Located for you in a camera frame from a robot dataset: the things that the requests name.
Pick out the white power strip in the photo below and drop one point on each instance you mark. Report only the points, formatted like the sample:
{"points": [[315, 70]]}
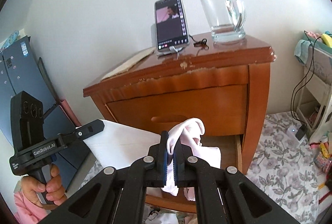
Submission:
{"points": [[291, 132]]}

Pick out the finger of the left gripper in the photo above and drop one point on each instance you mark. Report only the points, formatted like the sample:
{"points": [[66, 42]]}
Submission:
{"points": [[83, 132]]}

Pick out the grey floral blanket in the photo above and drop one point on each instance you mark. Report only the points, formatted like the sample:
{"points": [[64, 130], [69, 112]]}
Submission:
{"points": [[283, 168]]}

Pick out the wooden drawer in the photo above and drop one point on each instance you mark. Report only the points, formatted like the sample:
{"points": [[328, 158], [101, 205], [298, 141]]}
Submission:
{"points": [[207, 187], [223, 110]]}

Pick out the smartphone on stand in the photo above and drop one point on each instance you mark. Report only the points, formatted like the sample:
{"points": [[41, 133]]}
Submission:
{"points": [[171, 29]]}

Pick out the glass mug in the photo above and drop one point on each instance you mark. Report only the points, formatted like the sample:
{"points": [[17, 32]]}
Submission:
{"points": [[226, 20]]}

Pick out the dark blue cabinet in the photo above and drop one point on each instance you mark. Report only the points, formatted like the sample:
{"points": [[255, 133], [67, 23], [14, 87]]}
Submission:
{"points": [[24, 78]]}

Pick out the teal cloth on shelf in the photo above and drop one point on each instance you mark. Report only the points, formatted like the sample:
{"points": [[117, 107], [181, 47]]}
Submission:
{"points": [[301, 51]]}

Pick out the white garment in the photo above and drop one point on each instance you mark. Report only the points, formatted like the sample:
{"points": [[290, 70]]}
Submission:
{"points": [[119, 145]]}

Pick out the left hand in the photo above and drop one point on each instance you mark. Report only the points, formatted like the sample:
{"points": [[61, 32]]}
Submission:
{"points": [[54, 189]]}

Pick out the white hello kitty sock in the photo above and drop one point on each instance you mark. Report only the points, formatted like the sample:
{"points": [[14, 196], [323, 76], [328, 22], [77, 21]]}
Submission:
{"points": [[152, 215]]}

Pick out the pink garment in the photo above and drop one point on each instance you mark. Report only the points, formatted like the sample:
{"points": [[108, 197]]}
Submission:
{"points": [[188, 133]]}

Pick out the pink board by wall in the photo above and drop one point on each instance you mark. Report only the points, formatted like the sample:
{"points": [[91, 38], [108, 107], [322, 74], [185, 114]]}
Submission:
{"points": [[69, 112]]}

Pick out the white lattice shelf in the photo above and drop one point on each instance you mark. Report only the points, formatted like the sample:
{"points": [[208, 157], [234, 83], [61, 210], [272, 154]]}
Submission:
{"points": [[314, 105]]}

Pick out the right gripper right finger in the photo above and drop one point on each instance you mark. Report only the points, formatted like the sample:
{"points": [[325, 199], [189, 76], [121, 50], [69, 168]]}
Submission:
{"points": [[222, 196]]}

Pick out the colourful snack packets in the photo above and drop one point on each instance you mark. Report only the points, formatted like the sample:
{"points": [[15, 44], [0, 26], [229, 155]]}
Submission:
{"points": [[322, 156]]}

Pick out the wooden nightstand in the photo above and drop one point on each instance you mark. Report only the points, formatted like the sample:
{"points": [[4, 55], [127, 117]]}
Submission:
{"points": [[246, 62]]}

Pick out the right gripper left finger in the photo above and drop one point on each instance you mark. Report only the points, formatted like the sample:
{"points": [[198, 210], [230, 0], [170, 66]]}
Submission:
{"points": [[116, 195]]}

